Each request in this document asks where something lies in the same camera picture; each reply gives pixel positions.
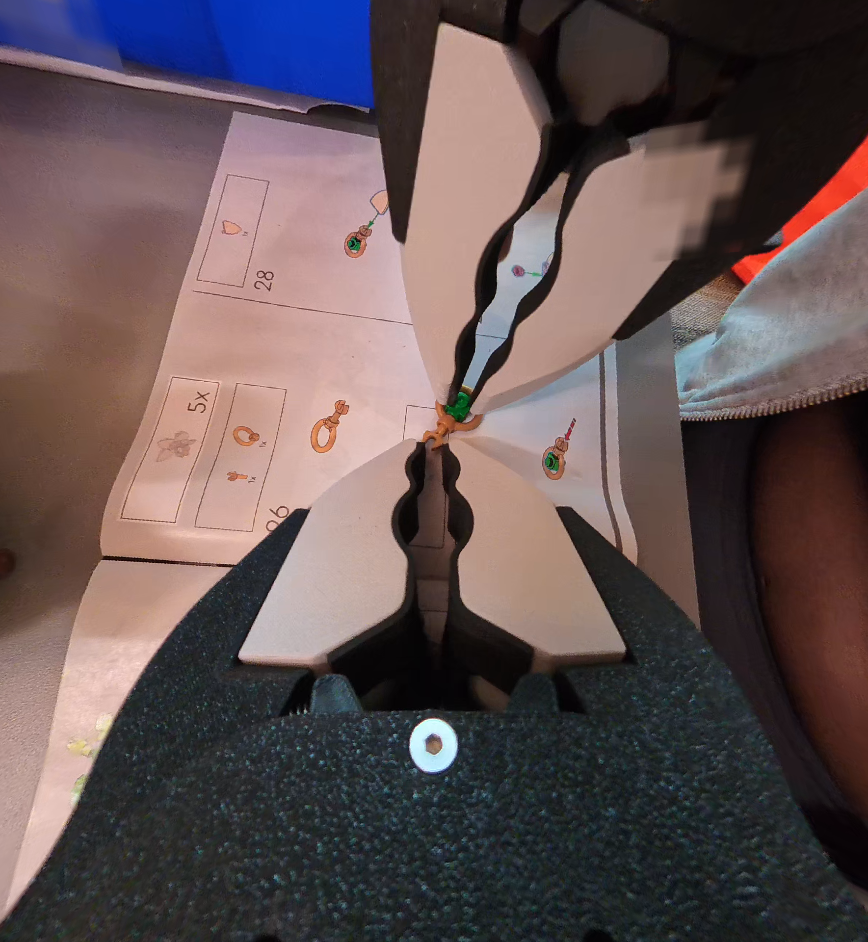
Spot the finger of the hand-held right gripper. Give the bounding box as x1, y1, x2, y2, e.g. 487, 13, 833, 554
473, 140, 701, 413
401, 21, 567, 402

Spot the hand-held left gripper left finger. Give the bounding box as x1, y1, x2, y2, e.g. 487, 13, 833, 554
237, 438, 444, 694

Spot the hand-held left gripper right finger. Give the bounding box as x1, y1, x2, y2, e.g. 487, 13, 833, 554
440, 442, 629, 694

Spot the orange-brown toy ring piece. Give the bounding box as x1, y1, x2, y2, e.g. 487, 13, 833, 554
422, 399, 484, 447

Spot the orange cloth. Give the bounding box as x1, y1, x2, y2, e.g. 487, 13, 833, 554
730, 106, 868, 284

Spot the person's grey zip hoodie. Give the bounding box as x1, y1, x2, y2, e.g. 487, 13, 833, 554
675, 162, 868, 422

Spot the blue plastic bin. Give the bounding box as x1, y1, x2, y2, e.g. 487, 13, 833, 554
0, 0, 373, 111

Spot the building instruction booklet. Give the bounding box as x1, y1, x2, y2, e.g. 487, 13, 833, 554
3, 110, 639, 917

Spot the person's leg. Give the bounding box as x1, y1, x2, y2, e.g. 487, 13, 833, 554
680, 383, 868, 910

